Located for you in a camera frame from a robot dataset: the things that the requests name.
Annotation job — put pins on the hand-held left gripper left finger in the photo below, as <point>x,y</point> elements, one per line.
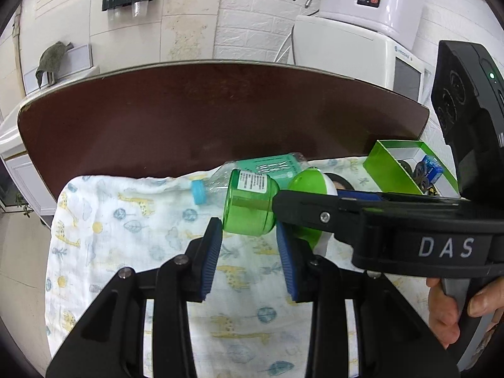
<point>210,256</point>

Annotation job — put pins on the clear plastic bottle teal label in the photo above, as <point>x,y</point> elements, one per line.
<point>271,165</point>

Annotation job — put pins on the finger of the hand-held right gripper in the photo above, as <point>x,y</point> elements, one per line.
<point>354,195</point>
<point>315,214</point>

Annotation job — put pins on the grey cloth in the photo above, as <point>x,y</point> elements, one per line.
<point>53,61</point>

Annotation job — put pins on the green white plastic capsule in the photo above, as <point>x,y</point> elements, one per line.
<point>311,183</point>

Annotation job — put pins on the small colourful printed box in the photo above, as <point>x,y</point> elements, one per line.
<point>431,167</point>

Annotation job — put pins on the white microwave oven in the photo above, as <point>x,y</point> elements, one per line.
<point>354,47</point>

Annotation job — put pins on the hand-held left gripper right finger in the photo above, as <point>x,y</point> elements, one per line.
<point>289,271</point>

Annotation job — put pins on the green translucent plastic jar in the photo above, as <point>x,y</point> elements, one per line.
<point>244,212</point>

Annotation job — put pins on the dark round object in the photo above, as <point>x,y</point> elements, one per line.
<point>340,183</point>

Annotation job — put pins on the person's right hand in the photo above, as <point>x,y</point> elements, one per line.
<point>443,311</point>

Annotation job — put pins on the white counter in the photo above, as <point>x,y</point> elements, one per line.
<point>23,181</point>

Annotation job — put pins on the green cardboard box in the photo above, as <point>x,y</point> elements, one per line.
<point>388,173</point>

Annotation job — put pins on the white water purifier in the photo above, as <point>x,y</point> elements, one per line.
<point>397,12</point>

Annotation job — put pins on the giraffe printed cloth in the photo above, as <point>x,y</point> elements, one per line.
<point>130,224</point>

